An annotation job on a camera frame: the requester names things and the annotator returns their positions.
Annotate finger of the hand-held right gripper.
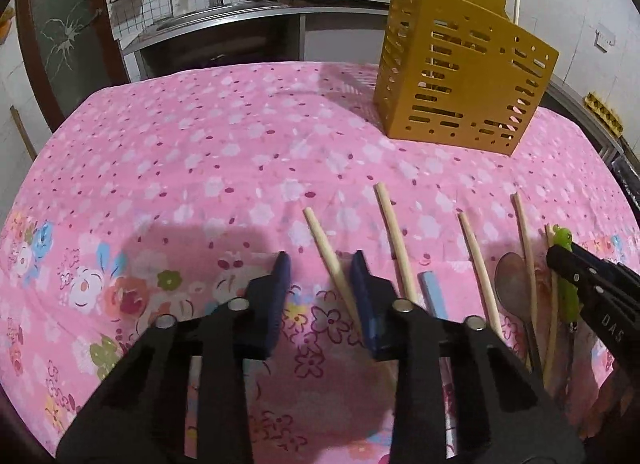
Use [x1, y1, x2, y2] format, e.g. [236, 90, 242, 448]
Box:
[546, 241, 640, 345]

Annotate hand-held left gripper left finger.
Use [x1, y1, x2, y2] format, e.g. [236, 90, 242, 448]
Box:
[55, 250, 292, 464]

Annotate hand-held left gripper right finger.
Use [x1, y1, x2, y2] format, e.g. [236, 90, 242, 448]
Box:
[349, 250, 586, 464]

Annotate green handled utensil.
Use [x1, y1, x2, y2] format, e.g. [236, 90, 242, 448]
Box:
[551, 225, 583, 335]

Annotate light blue plastic utensil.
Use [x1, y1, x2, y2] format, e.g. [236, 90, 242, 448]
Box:
[417, 271, 449, 321]

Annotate yellow slotted utensil holder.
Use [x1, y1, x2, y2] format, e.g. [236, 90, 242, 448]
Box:
[372, 0, 560, 157]

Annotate bin with black bag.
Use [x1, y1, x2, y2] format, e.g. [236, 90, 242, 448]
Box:
[612, 154, 640, 206]

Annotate pink floral tablecloth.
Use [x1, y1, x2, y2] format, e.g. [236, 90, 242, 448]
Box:
[0, 61, 640, 464]

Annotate egg tray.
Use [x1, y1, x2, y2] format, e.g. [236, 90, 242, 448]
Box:
[584, 91, 627, 146]

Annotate kitchen counter with cabinets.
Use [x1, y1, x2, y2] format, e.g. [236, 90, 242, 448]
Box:
[125, 0, 396, 81]

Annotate steel sink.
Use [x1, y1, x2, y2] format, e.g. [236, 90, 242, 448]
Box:
[155, 4, 281, 34]

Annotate wooden stick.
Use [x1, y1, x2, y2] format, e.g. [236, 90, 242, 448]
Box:
[10, 106, 39, 161]

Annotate dark wooden glass door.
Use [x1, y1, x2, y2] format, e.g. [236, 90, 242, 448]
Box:
[15, 0, 132, 120]

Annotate hanging plastic bags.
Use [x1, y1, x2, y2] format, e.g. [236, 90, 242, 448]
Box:
[0, 6, 17, 43]

